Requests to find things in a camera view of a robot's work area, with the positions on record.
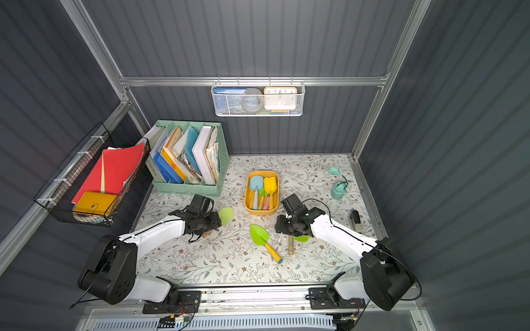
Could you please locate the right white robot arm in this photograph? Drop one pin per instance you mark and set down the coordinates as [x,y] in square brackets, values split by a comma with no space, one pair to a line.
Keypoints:
[385,277]

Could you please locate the yellow white alarm clock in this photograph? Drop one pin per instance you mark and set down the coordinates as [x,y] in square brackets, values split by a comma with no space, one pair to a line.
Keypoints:
[280,99]

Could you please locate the grey tape roll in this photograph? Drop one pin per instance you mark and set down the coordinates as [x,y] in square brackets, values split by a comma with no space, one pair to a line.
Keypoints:
[252,100]

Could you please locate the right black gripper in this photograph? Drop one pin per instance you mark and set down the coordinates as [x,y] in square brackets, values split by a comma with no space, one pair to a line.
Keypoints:
[283,226]

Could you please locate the green pointed trowel yellow handle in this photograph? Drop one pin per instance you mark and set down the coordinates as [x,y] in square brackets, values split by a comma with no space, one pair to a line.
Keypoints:
[261,238]

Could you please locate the blue box in basket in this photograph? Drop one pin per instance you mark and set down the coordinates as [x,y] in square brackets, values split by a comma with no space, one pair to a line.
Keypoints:
[228,100]

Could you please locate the red folder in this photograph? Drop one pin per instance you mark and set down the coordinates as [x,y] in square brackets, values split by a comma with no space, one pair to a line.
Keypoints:
[112,170]

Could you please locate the yellow plastic storage box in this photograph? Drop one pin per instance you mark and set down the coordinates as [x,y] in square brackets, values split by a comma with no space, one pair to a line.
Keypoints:
[276,202]

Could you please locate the green shovel wooden handle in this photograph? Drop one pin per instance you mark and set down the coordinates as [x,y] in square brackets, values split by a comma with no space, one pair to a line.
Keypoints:
[225,216]

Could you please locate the blue folder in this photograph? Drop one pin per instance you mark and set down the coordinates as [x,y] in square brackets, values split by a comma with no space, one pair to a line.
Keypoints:
[168,173]

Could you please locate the green book organizer crate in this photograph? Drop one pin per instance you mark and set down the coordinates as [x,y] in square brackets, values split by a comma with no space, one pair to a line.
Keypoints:
[175,142]

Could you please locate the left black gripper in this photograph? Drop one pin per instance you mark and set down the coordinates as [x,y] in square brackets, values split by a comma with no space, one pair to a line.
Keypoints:
[210,221]

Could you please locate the yellow rake-edged shovel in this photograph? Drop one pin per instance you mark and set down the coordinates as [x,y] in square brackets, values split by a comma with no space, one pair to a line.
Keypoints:
[250,199]

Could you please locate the yellow scoop shovel slotted handle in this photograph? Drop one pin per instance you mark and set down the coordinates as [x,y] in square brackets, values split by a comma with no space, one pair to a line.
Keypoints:
[270,185]

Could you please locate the yellow wallet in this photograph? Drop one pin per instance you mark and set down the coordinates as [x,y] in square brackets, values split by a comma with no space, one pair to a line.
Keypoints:
[95,203]

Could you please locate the light blue shovel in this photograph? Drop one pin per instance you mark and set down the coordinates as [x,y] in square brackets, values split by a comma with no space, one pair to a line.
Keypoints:
[256,184]

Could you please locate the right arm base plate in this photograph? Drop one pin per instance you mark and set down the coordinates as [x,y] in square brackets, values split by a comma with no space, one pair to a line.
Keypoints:
[322,298]

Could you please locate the white hardcover book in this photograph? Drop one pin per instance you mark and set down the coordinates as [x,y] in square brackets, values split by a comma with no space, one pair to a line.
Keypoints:
[199,153]

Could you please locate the blue shovel wooden handle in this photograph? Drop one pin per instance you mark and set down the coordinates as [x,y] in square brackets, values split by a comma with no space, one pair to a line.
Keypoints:
[291,246]

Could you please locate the black wire side basket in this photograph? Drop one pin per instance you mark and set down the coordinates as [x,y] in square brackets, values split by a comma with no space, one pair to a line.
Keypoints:
[57,198]

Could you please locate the white wire wall basket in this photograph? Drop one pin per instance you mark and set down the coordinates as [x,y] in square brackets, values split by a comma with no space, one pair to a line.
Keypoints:
[265,113]

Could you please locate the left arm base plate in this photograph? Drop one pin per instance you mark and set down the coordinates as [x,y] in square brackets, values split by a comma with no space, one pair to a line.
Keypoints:
[180,302]

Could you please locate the floral table mat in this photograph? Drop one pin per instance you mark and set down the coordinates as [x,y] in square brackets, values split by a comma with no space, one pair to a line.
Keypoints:
[229,255]

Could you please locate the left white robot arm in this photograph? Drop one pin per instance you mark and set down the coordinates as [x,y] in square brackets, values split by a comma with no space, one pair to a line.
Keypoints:
[110,273]

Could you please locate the purple shovel pink handle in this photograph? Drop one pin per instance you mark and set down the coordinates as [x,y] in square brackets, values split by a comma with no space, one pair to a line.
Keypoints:
[266,204]

